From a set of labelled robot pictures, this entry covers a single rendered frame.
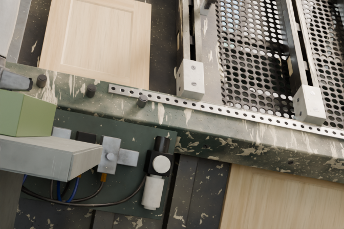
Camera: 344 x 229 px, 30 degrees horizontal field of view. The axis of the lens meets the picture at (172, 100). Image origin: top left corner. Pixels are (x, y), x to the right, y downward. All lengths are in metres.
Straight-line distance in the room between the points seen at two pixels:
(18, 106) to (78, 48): 0.93
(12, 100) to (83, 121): 0.73
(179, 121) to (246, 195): 0.43
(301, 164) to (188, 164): 0.34
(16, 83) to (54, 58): 0.75
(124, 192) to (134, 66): 0.38
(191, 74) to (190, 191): 0.37
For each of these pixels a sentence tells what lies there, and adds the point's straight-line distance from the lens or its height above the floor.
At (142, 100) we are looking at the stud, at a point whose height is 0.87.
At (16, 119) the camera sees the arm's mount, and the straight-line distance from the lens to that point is 0.96.
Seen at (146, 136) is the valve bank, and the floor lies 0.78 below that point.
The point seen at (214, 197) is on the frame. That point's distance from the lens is 2.05.
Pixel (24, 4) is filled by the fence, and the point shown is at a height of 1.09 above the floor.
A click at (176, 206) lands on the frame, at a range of 1.96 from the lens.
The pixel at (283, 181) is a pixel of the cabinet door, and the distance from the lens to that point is 2.10.
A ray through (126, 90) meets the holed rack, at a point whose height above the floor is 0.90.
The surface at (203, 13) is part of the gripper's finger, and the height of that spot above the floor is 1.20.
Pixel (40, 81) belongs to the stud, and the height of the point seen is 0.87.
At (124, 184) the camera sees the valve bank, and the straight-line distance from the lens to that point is 1.71.
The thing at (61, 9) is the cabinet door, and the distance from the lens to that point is 1.98.
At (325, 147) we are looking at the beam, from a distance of 1.89.
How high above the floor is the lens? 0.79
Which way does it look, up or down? 3 degrees up
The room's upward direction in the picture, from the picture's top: 11 degrees clockwise
